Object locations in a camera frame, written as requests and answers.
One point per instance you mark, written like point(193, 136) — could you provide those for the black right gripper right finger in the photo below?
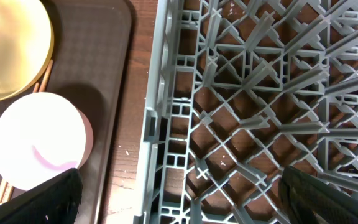
point(304, 198)

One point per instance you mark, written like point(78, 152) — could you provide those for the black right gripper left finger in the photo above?
point(54, 201)

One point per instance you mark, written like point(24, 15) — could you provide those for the grey dishwasher rack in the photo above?
point(237, 91)

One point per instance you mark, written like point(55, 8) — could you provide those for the wooden chopstick right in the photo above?
point(40, 87)

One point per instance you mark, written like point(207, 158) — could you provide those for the pink white bowl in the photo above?
point(42, 135)

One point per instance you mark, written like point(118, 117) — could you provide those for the dark brown serving tray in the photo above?
point(89, 52)

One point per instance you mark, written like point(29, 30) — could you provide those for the yellow plate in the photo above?
point(26, 45)

